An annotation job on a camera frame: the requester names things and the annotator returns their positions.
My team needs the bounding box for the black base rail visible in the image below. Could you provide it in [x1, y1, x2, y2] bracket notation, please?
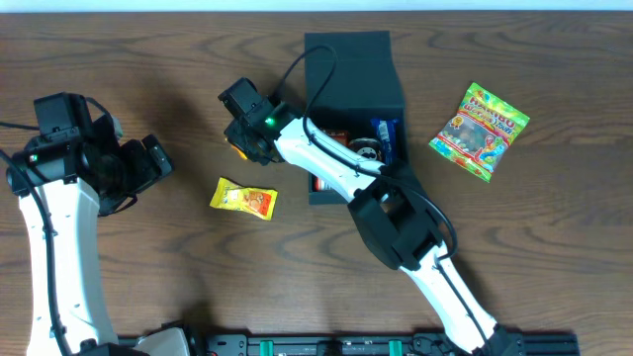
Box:
[120, 327, 581, 356]

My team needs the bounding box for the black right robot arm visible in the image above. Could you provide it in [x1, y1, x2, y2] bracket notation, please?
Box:
[219, 93, 517, 355]

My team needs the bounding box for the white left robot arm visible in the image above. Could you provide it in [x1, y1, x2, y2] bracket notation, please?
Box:
[19, 179, 191, 356]

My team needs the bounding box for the small Pringles can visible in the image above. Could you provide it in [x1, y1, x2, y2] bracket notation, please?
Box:
[347, 137, 383, 161]

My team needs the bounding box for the yellow candy packet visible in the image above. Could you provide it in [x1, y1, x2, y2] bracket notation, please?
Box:
[225, 138, 249, 160]
[210, 177, 278, 221]

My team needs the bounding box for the Haribo gummy worms bag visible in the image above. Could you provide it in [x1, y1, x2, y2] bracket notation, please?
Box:
[429, 82, 530, 183]

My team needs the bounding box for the black gift box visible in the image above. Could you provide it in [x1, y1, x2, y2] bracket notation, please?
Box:
[275, 32, 419, 208]

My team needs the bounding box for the blue cookie packet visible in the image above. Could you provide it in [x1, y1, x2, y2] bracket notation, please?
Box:
[371, 118, 400, 165]

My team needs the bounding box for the red snack box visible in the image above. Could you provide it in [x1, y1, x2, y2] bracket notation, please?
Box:
[314, 130, 349, 192]

